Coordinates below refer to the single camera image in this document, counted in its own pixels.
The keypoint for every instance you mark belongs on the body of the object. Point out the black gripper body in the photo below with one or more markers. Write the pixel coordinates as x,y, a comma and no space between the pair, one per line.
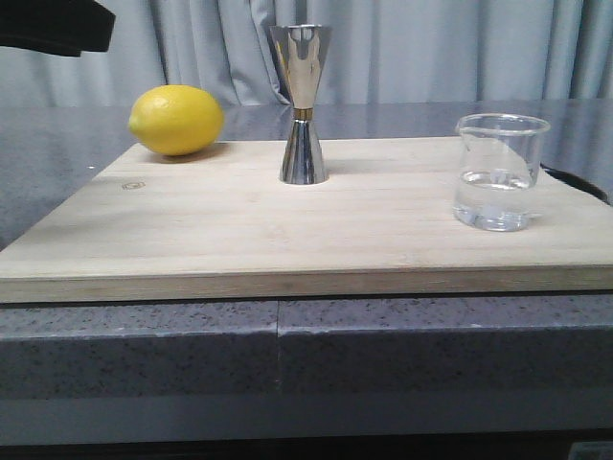
62,28

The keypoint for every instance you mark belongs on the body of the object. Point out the steel double jigger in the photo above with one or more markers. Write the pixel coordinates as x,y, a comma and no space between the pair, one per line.
302,51

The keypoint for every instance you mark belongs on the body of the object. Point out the clear glass beaker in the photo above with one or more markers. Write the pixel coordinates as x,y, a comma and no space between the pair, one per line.
499,167

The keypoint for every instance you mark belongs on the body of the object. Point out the yellow lemon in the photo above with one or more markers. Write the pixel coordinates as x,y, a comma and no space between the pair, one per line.
176,119

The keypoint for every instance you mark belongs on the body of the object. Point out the light wooden cutting board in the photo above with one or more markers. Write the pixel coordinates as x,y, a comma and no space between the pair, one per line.
222,225

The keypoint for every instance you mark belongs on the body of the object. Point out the grey curtain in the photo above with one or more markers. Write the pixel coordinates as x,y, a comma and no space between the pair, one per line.
380,52

